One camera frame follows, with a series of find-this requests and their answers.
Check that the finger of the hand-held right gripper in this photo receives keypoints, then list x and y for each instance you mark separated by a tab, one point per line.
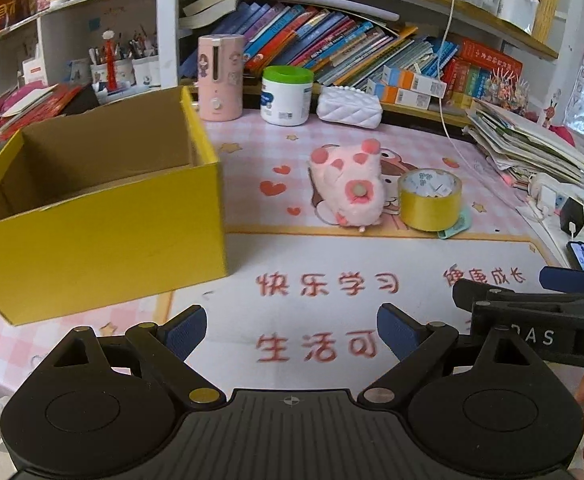
567	278
522	292

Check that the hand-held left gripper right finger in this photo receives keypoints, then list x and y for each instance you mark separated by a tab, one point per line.
397	332

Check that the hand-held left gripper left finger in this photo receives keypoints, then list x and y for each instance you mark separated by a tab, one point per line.
187	332

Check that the mint green eraser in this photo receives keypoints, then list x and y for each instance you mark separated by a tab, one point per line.
459	225

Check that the yellow cardboard box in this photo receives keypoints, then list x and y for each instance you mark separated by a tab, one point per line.
112	240

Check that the yellow tape roll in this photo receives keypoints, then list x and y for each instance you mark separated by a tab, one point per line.
429	207

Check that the large pink plush pig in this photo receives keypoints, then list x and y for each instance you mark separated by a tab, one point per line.
347	180

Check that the black plug adapter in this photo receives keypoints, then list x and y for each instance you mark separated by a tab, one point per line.
572	215

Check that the white power strip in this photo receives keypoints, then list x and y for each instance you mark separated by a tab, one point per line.
547	195

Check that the pink printed tablecloth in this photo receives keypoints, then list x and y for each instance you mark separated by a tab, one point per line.
332	270

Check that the stack of papers and booklets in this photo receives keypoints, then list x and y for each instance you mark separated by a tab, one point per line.
527	145

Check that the spiky crown ornament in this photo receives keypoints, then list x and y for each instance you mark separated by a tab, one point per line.
506	92

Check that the red boxed book set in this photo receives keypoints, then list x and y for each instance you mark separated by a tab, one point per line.
482	70

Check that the white quilted pouch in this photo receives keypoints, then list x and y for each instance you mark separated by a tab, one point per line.
349	107

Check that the orange and blue boxes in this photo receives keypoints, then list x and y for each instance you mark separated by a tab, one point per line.
407	87

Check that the white jar green lid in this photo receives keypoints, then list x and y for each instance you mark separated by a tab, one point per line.
287	100

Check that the pink cylindrical humidifier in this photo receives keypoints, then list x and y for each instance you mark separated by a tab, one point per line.
219	80

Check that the white pen cup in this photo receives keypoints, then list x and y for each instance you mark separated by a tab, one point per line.
112	76
146	72

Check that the white pen holder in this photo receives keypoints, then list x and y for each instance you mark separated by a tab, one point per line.
518	7

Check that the pile of red papers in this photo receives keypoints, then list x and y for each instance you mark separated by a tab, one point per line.
17	115

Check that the row of colourful books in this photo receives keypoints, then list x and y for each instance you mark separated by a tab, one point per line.
322	42

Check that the white bookshelf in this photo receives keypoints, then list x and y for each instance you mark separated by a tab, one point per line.
167	25

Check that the two thick lying books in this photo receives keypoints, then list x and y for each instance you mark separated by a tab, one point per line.
212	5

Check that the white flat board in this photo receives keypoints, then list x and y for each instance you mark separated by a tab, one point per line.
322	2

